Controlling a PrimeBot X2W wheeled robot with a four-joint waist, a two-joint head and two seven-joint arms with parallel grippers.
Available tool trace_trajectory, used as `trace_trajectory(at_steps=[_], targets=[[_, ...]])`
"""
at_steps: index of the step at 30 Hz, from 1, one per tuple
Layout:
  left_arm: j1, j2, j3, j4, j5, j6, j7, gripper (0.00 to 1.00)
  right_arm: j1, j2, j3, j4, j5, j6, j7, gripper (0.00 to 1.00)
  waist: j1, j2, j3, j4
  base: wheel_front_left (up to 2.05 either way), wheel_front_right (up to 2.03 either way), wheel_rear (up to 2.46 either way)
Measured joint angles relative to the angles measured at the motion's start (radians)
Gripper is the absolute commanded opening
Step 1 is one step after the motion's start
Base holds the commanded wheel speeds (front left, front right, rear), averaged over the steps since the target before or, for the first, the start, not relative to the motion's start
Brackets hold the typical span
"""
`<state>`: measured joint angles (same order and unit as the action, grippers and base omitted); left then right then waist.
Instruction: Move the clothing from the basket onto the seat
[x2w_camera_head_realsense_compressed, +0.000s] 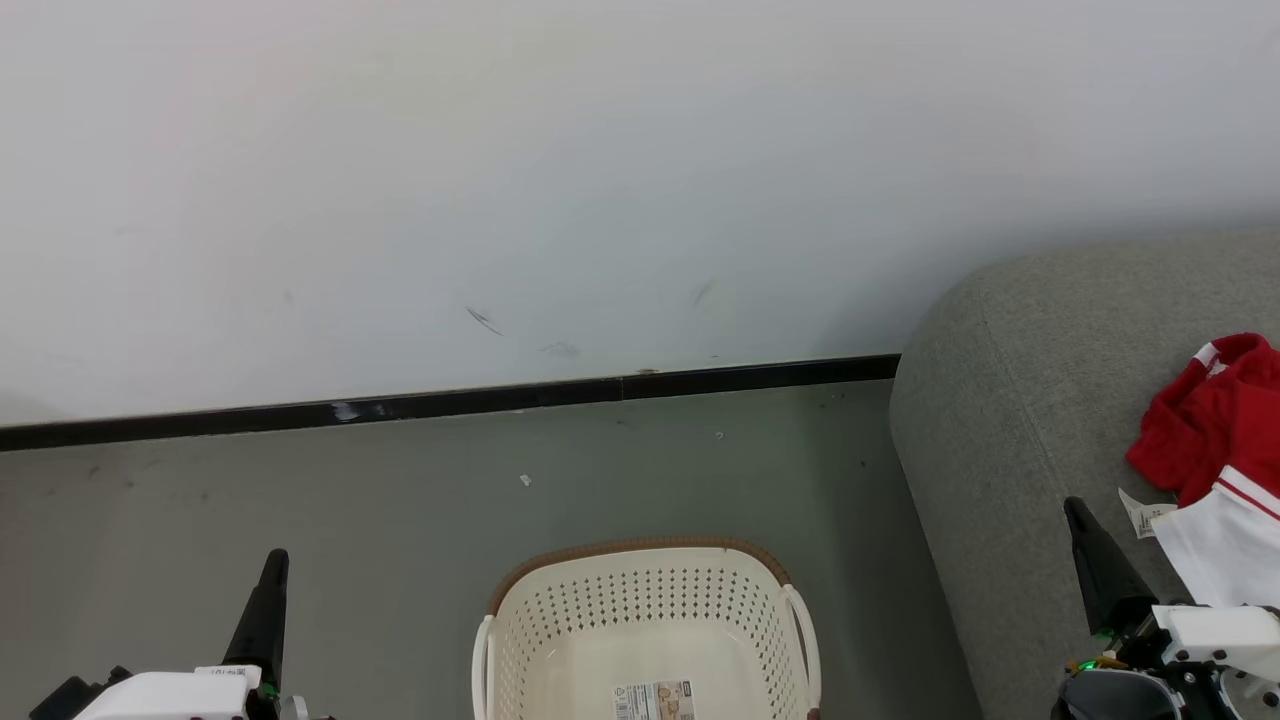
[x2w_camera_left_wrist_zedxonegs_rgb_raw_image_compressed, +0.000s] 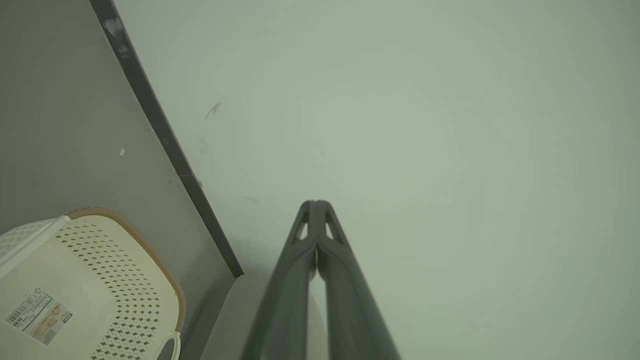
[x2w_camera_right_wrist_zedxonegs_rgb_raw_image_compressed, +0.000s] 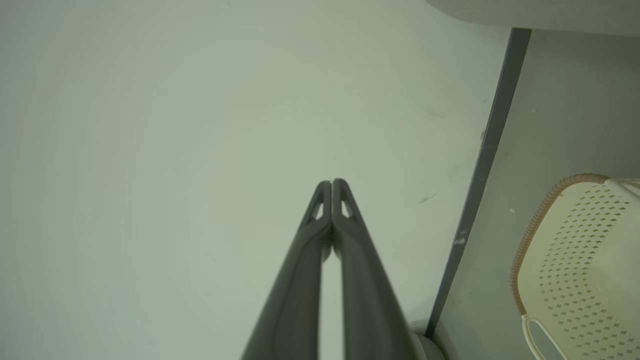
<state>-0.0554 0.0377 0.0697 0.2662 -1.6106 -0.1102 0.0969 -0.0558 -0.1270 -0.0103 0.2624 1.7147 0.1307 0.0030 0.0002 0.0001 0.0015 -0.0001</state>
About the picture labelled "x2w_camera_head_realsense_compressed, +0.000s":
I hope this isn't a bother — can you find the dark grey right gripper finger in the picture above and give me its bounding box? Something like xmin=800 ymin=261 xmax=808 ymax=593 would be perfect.
xmin=1063 ymin=497 xmax=1161 ymax=634

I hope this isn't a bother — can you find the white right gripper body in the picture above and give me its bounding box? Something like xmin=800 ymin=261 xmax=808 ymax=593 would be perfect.
xmin=1098 ymin=603 xmax=1280 ymax=720

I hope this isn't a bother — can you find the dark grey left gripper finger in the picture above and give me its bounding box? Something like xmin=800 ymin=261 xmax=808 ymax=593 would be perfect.
xmin=222 ymin=548 xmax=291 ymax=691

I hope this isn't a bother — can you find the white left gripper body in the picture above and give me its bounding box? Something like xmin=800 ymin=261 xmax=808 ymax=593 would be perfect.
xmin=75 ymin=665 xmax=263 ymax=720

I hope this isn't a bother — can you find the red and white garment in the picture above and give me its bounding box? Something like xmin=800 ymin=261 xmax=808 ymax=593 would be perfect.
xmin=1118 ymin=465 xmax=1280 ymax=611

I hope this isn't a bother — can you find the red garment with white stripe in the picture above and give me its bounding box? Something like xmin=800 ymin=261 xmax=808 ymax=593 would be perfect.
xmin=1127 ymin=333 xmax=1280 ymax=506

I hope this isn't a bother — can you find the grey fabric sofa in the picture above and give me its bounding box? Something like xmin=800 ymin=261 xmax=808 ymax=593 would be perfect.
xmin=889 ymin=228 xmax=1280 ymax=720

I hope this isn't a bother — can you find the cream perforated laundry basket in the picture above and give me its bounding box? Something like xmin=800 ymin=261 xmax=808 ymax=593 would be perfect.
xmin=472 ymin=537 xmax=823 ymax=720

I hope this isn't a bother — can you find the paper label sticker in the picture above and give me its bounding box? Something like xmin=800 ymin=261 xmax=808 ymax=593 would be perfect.
xmin=612 ymin=680 xmax=696 ymax=720

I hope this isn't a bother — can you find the black wall baseboard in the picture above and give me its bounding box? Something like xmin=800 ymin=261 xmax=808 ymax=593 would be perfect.
xmin=0 ymin=354 xmax=901 ymax=452

